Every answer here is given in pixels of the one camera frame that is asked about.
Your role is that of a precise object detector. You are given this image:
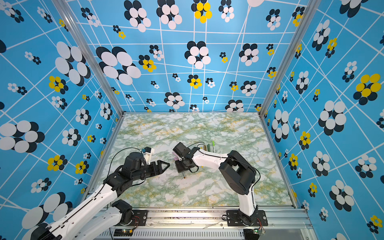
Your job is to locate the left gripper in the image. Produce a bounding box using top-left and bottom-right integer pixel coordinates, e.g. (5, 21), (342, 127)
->
(133, 160), (171, 182)

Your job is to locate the pink pen cap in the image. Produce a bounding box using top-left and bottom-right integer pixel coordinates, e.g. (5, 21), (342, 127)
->
(172, 152), (179, 161)

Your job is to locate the white pen green tip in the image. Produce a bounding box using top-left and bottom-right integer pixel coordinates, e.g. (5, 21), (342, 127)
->
(212, 141), (216, 153)

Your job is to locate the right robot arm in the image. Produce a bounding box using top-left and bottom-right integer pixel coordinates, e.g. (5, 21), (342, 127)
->
(173, 142), (261, 226)

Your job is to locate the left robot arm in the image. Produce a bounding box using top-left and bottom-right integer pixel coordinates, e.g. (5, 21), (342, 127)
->
(29, 152), (170, 240)

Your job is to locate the left circuit board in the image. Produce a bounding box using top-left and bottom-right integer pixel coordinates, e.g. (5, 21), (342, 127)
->
(114, 229), (133, 237)

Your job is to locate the circuit board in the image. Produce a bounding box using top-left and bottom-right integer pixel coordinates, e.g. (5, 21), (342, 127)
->
(114, 229), (133, 237)
(243, 229), (266, 240)

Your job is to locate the right circuit board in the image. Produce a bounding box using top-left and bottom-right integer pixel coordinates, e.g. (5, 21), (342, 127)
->
(243, 229), (266, 240)

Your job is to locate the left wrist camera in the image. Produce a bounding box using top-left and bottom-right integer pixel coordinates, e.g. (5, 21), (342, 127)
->
(142, 147), (155, 165)

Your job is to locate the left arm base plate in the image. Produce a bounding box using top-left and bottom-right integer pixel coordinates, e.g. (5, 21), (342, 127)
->
(118, 210), (149, 227)

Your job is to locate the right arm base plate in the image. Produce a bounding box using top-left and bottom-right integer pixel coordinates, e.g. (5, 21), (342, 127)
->
(223, 210), (269, 227)

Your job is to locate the aluminium front rail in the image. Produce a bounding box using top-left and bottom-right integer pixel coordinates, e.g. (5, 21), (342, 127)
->
(94, 206), (317, 240)

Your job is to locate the left corner aluminium post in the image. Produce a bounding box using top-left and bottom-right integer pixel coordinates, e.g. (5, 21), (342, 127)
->
(53, 1), (124, 118)

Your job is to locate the corner aluminium post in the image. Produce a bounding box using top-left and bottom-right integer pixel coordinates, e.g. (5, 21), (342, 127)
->
(260, 0), (321, 118)
(53, 1), (124, 118)

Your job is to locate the right corner aluminium post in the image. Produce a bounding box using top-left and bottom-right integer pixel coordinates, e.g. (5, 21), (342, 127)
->
(260, 0), (321, 118)

